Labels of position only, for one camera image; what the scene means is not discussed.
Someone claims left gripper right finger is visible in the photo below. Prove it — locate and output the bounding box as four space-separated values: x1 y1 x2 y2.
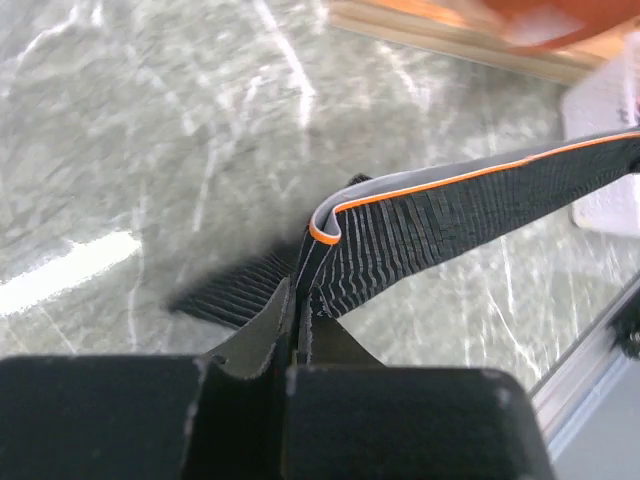
294 298 384 368

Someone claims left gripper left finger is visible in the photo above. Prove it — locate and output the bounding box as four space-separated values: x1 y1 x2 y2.
197 277 292 378

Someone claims black striped underwear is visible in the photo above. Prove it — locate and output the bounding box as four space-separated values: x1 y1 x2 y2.
168 131 639 327

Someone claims rust brown underwear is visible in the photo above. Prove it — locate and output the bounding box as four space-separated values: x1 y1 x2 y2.
479 0 639 50

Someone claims white plastic basket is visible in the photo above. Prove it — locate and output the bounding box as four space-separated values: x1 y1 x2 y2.
561 55 639 238

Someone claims aluminium mounting rail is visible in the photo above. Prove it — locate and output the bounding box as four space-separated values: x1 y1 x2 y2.
531 277 639 443

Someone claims wooden drying rack frame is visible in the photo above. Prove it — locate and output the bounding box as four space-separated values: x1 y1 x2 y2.
328 1 639 85

